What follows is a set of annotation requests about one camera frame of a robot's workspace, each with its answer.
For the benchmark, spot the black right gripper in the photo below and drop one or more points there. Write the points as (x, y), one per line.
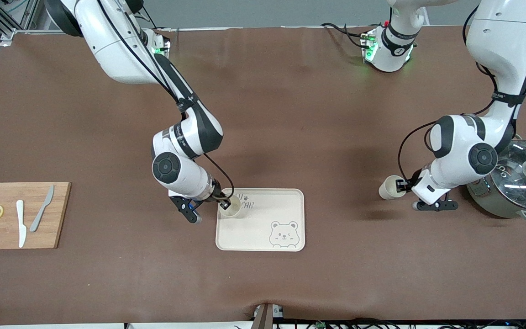
(217, 196)

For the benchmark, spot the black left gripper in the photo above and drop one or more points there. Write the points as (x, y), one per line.
(409, 182)

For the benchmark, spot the cream paper cup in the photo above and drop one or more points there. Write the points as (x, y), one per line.
(386, 192)
(232, 211)

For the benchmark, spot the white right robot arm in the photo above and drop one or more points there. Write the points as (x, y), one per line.
(121, 59)

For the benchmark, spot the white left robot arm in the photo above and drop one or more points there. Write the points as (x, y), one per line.
(496, 36)

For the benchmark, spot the cream bear print tray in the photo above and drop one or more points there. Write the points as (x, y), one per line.
(263, 228)

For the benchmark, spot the glass pot lid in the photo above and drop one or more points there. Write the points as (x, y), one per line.
(523, 183)

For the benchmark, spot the grey plastic knife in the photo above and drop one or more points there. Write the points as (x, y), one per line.
(36, 224)

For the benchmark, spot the white plastic knife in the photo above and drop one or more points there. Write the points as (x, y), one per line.
(21, 228)

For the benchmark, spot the bamboo cutting board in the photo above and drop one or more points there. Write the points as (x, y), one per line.
(7, 192)

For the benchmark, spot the metal table clamp bracket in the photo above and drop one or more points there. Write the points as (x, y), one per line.
(265, 317)

